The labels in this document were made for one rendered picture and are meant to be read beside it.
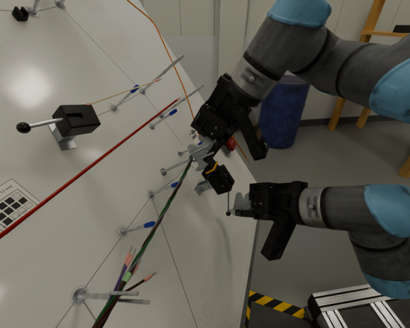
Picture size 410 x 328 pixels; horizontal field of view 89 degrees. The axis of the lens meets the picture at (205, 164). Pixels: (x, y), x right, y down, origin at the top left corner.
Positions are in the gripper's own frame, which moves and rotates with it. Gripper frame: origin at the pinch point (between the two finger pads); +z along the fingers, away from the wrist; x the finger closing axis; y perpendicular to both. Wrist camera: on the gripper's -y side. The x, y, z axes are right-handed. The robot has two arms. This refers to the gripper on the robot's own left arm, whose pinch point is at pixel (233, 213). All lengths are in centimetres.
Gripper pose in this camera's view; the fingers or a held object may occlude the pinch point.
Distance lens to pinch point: 58.0
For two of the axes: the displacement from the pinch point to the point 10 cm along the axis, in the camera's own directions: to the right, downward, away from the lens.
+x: -8.0, -1.5, -5.8
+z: -6.0, 1.4, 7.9
